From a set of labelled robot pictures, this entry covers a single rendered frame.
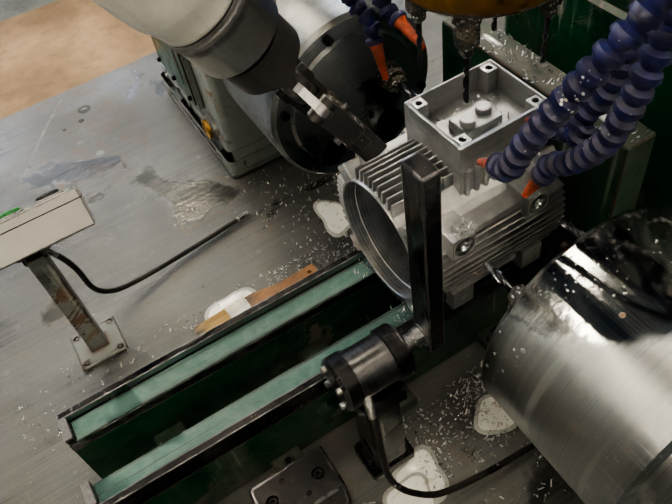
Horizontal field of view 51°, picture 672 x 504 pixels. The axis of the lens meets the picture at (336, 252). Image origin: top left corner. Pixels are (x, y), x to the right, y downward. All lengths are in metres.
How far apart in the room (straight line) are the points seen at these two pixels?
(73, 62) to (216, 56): 2.43
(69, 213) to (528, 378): 0.56
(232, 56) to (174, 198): 0.67
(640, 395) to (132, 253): 0.85
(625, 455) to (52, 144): 1.19
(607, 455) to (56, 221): 0.65
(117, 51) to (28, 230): 2.13
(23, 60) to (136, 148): 1.81
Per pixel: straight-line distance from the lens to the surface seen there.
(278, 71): 0.64
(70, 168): 1.41
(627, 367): 0.58
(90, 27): 3.21
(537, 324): 0.61
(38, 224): 0.90
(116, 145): 1.41
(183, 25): 0.57
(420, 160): 0.56
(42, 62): 3.10
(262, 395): 0.84
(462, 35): 0.65
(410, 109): 0.78
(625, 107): 0.54
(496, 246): 0.79
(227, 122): 1.17
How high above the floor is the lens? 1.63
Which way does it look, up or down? 50 degrees down
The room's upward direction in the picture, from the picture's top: 12 degrees counter-clockwise
